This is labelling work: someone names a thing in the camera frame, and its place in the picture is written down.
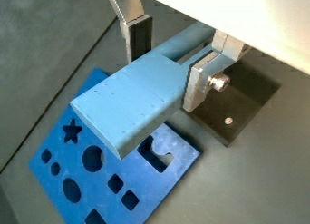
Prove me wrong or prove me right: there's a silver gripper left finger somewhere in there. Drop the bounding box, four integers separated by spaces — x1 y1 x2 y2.
109 0 152 62

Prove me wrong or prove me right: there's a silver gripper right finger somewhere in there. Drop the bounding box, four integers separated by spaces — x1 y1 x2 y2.
183 30 247 112

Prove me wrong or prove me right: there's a light blue square-circle peg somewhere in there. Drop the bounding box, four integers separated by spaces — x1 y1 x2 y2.
70 22 213 159

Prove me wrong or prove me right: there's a black curved fixture stand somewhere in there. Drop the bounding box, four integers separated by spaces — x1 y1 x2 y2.
181 49 281 149

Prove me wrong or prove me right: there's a blue foam shape-sorter block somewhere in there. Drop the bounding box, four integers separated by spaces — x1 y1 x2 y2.
28 66 201 224

